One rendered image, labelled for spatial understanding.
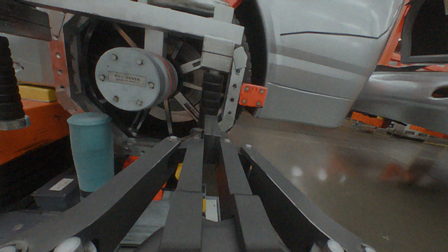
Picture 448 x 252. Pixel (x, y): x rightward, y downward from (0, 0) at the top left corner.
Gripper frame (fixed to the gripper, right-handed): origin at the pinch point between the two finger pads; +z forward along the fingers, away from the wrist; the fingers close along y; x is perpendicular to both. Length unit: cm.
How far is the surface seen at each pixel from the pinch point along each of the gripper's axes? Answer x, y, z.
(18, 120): -6.4, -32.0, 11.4
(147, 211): -60, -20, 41
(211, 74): 6.5, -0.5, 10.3
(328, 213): -83, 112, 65
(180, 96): -3.5, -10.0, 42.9
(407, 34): 123, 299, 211
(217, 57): 9.2, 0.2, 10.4
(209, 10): 16.4, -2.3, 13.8
